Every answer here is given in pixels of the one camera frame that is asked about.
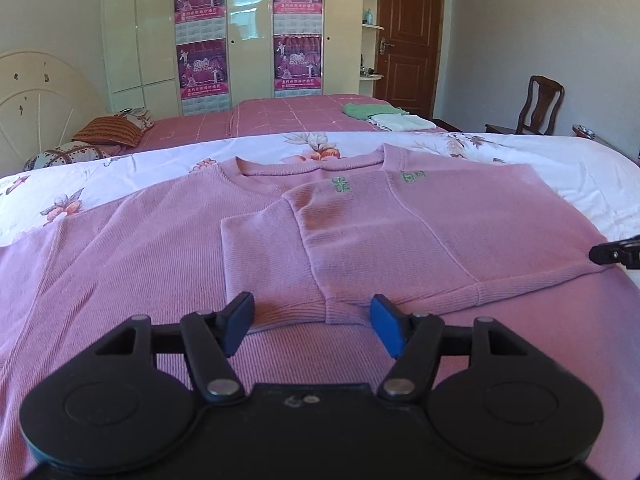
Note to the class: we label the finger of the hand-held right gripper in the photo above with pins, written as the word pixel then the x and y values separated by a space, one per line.
pixel 612 252

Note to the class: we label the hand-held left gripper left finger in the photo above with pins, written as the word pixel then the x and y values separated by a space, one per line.
pixel 239 317

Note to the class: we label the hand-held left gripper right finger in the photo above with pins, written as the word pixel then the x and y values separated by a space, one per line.
pixel 387 322

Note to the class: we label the pink knit sweater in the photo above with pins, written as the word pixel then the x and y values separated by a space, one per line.
pixel 150 260

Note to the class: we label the white floral bed sheet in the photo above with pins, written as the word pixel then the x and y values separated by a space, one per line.
pixel 575 170

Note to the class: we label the dark wooden chair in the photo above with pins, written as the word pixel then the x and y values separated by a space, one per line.
pixel 542 105

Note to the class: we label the white folded cloth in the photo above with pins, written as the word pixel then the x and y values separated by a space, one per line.
pixel 402 122

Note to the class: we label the pink checked bedspread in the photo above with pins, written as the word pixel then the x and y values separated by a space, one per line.
pixel 280 117

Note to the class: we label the green folded cloth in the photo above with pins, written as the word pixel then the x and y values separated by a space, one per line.
pixel 372 110

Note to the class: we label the floral pillow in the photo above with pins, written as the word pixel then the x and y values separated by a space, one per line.
pixel 140 117

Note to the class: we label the orange striped pillow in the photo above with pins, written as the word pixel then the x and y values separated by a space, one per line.
pixel 107 130

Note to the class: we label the brown patterned pillow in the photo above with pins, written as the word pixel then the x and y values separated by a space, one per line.
pixel 70 154

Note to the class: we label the cream corner shelf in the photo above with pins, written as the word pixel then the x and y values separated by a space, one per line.
pixel 371 77

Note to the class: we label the brown wooden door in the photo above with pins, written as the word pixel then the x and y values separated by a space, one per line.
pixel 410 70

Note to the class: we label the cream wardrobe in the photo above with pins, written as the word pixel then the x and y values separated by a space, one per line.
pixel 250 50

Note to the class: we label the cream headboard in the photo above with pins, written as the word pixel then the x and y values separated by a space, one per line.
pixel 40 105

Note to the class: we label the blue bottle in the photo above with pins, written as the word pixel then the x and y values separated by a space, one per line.
pixel 369 16

